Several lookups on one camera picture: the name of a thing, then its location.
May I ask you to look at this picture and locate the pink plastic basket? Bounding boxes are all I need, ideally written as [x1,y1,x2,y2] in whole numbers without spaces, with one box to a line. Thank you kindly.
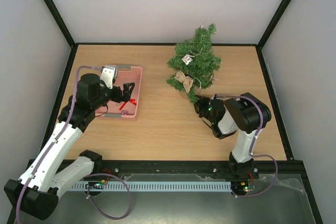
[96,65,142,121]

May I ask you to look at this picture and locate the beige felt ornament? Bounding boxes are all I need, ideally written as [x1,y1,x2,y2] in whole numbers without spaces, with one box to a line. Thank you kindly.
[174,71,194,93]

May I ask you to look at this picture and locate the small green christmas tree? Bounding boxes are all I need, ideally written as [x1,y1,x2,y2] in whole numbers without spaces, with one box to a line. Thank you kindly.
[166,23,222,103]

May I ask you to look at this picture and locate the silver gift box ornament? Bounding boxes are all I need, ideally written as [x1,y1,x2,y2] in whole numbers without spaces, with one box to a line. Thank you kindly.
[182,54,193,65]

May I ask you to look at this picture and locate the clear led string lights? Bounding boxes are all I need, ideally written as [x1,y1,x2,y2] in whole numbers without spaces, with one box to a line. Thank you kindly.
[191,23,216,89]

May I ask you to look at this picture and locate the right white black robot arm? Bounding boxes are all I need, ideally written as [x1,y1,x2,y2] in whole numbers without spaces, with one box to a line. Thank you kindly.
[194,92,271,178]

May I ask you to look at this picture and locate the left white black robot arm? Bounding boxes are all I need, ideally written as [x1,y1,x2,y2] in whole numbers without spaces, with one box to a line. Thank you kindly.
[4,68,135,223]

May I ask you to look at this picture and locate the red ribbon bow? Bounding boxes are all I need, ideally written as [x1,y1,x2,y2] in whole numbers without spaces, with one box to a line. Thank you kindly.
[119,99,138,111]

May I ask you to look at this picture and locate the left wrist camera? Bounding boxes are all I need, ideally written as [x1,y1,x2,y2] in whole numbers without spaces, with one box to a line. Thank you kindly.
[100,65,118,89]

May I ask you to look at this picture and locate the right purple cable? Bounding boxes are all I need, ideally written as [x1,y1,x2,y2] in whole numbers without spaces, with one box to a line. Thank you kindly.
[215,94,279,198]

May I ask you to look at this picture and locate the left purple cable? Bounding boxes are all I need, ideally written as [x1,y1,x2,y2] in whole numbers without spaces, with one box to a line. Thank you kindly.
[15,65,104,224]

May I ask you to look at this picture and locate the light blue cable duct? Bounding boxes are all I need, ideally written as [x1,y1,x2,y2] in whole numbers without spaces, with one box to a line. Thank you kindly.
[69,181,232,192]

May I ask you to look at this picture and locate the black frame rail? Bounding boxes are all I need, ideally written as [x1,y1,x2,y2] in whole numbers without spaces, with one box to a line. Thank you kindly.
[26,159,305,182]

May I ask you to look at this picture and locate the purple cable loop front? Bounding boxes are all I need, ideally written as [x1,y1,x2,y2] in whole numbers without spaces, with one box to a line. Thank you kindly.
[85,173,132,220]

